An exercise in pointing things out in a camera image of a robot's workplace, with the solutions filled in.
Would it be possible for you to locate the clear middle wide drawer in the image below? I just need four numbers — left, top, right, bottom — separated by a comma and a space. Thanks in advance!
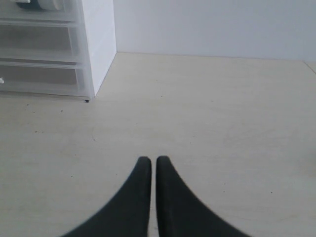
0, 25, 81, 63

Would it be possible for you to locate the clear bottom wide drawer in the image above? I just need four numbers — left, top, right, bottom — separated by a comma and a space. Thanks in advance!
0, 65, 87, 96

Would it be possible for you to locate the teal bottle with white cap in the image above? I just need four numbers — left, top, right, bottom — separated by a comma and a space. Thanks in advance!
13, 0, 64, 11

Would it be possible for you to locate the clear wide drawer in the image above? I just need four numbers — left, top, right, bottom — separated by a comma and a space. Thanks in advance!
0, 25, 81, 63
0, 65, 87, 96

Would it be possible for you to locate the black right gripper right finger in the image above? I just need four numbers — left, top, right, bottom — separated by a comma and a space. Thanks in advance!
156, 156, 248, 237

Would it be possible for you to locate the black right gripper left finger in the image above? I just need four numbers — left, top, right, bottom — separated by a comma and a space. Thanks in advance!
64, 157, 152, 237

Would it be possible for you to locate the white plastic drawer cabinet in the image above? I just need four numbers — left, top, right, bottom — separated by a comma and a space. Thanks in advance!
0, 0, 117, 99

